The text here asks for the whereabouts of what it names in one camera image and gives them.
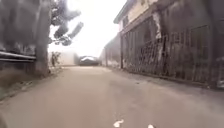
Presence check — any dirt verge strip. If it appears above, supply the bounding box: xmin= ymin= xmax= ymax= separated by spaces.
xmin=0 ymin=66 xmax=64 ymax=101

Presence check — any dark car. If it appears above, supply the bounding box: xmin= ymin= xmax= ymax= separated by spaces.
xmin=78 ymin=55 xmax=101 ymax=67

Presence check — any pale wall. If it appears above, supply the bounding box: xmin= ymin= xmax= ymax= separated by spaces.
xmin=48 ymin=50 xmax=80 ymax=67

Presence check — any building with pale upper wall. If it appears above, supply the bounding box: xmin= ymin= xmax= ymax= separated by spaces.
xmin=113 ymin=0 xmax=224 ymax=89

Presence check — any large tree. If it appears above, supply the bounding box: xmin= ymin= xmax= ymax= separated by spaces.
xmin=33 ymin=0 xmax=85 ymax=77

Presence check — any dark wall with pipes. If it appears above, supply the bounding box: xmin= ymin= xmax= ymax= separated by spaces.
xmin=0 ymin=0 xmax=43 ymax=76

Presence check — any grey boundary wall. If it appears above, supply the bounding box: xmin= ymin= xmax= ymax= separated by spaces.
xmin=99 ymin=33 xmax=123 ymax=69

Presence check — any metal bar gate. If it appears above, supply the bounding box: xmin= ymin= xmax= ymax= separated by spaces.
xmin=120 ymin=25 xmax=214 ymax=86

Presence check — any grey-brown paved lane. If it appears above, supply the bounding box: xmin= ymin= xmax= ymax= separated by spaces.
xmin=0 ymin=65 xmax=224 ymax=128

